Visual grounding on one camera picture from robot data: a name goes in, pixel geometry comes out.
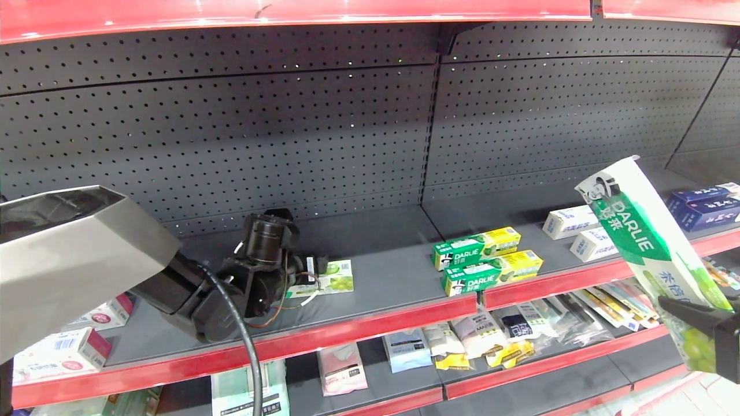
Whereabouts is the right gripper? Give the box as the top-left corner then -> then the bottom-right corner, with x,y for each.
658,295 -> 740,385

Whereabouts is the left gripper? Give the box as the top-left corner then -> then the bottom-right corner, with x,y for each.
287,254 -> 330,291

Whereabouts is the small green grape toothpaste box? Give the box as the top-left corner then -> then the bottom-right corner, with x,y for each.
287,259 -> 354,300

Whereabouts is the large green white toothpaste box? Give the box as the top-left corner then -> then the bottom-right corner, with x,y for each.
575,155 -> 736,374

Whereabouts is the black shop shelf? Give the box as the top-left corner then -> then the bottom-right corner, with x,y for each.
0,0 -> 740,416

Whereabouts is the clear toothbrush pack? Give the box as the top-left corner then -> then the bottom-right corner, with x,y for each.
572,280 -> 661,333

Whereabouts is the blue toothpaste box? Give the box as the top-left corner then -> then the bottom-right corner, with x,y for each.
669,182 -> 740,204
666,196 -> 740,233

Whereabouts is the pink pack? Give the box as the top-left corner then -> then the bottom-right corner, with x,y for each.
317,343 -> 369,398

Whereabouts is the light blue pack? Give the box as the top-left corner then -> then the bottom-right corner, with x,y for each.
382,328 -> 433,374

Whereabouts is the pale green pack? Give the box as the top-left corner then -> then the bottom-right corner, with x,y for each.
210,361 -> 290,416

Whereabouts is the black white pack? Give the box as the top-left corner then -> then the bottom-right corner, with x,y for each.
499,300 -> 557,343

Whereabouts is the green yellow toothpaste box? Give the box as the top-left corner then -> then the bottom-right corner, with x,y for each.
432,226 -> 521,272
442,250 -> 545,297

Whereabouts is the yellow pack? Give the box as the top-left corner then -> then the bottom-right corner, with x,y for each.
486,340 -> 536,369
434,353 -> 473,372

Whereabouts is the white pink box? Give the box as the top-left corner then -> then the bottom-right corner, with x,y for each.
12,327 -> 112,386
62,293 -> 137,332

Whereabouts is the black cable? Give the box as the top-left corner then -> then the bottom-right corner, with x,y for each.
194,263 -> 264,416

